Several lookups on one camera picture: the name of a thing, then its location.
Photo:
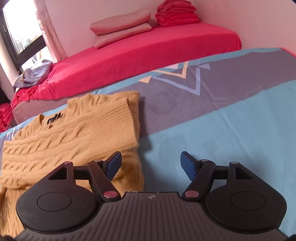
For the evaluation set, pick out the pile of red cloths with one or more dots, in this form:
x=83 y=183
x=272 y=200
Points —
x=5 y=117

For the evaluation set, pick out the pink folded blanket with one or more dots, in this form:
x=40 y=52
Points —
x=124 y=34

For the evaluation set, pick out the stack of red folded clothes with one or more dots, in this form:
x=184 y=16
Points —
x=177 y=14

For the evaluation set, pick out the blue grey crumpled cloth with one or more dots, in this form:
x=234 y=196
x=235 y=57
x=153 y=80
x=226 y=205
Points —
x=33 y=74

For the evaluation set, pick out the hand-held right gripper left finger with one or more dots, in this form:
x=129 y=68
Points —
x=114 y=165

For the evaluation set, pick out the pink lace curtain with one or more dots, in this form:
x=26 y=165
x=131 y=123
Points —
x=52 y=34

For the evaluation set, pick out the pink pillows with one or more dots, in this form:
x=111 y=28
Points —
x=120 y=22

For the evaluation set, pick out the blue grey patterned bedsheet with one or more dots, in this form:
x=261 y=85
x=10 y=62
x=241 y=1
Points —
x=231 y=115

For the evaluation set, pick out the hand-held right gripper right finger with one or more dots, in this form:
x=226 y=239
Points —
x=188 y=165

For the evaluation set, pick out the red sheeted bed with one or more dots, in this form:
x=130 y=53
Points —
x=150 y=53

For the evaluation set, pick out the dark framed window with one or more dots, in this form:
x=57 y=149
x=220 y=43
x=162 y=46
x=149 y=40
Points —
x=20 y=34

